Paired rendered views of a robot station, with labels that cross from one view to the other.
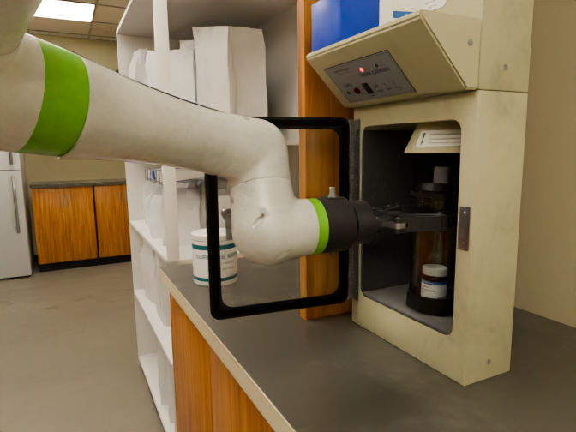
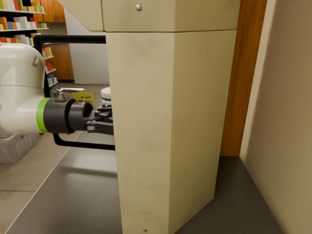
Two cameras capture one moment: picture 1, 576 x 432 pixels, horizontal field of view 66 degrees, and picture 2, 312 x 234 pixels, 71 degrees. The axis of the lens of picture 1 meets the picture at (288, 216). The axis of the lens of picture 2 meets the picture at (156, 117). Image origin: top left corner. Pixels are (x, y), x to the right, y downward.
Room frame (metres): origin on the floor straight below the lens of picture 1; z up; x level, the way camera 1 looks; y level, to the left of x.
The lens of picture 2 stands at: (0.39, -0.53, 1.42)
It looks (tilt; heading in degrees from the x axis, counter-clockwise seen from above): 23 degrees down; 28
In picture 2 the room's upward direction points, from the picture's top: straight up
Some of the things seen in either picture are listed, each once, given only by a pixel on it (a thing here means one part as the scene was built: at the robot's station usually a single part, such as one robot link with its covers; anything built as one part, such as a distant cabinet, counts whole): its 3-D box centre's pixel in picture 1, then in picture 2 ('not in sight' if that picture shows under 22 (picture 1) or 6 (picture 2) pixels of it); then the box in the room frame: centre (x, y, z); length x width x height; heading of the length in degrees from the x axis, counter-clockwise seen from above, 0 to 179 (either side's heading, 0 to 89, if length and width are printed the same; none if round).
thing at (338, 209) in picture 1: (331, 222); (64, 114); (0.74, -0.07, 1.21); 0.09 x 0.06 x 0.12; 24
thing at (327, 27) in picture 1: (347, 26); not in sight; (0.89, -0.12, 1.56); 0.10 x 0.10 x 0.09; 26
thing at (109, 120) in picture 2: (410, 221); (112, 123); (0.76, -0.21, 1.20); 0.11 x 0.01 x 0.04; 87
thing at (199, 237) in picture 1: (214, 255); not in sight; (1.29, 0.22, 1.02); 0.13 x 0.13 x 0.15
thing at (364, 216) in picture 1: (368, 221); (92, 116); (0.77, -0.14, 1.20); 0.09 x 0.08 x 0.07; 114
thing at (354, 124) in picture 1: (352, 212); not in sight; (0.95, -0.14, 1.19); 0.03 x 0.02 x 0.39; 26
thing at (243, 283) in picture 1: (280, 217); (86, 97); (0.90, 0.01, 1.19); 0.30 x 0.01 x 0.40; 109
